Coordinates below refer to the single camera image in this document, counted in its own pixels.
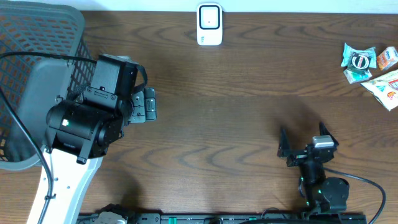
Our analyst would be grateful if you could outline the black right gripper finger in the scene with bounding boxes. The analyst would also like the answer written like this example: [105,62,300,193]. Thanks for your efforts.
[319,122,332,136]
[277,128,291,156]

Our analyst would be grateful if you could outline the small teal tissue pack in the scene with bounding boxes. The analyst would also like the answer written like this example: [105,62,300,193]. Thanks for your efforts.
[343,69,372,84]

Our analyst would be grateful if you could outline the yellow wet wipes pack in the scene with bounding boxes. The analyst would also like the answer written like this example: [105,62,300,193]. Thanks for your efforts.
[361,70,397,111]

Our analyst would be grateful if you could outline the dark green round-label box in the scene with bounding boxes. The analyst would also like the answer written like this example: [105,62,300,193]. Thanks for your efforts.
[347,52,371,75]

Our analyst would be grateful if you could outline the teal wipes pouch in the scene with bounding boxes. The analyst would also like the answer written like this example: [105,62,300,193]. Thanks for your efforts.
[341,43,377,68]

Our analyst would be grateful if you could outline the orange small tissue pack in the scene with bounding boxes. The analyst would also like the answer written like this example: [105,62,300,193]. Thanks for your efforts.
[376,47,398,71]

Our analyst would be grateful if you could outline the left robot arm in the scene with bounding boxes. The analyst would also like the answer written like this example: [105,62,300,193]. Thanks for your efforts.
[27,86,157,223]

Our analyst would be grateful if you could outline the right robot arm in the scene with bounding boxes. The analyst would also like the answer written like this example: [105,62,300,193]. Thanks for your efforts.
[277,123,349,220]

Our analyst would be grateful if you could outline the white barcode scanner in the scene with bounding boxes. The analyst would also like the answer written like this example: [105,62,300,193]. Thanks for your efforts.
[197,2,223,46]

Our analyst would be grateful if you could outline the grey plastic shopping basket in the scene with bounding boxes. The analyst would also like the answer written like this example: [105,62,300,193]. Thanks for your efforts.
[0,1,97,171]

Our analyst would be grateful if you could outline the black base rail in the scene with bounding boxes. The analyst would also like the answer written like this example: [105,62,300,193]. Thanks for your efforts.
[76,204,367,224]

